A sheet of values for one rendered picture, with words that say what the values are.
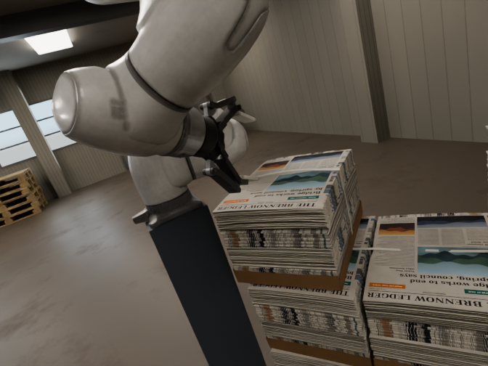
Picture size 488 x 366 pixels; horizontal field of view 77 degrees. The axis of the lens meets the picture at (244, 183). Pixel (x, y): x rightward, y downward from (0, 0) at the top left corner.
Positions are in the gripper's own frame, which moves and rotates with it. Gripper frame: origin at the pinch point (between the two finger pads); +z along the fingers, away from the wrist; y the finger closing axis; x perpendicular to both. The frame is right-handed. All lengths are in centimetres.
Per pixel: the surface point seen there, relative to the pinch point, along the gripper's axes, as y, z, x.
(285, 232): 19.2, 5.8, 4.8
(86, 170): -100, 377, -699
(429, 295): 33.0, 15.3, 32.0
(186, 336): 90, 86, -103
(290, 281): 31.9, 12.1, 2.6
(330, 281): 31.1, 11.9, 12.5
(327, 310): 38.7, 14.9, 10.3
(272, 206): 13.3, 3.3, 3.3
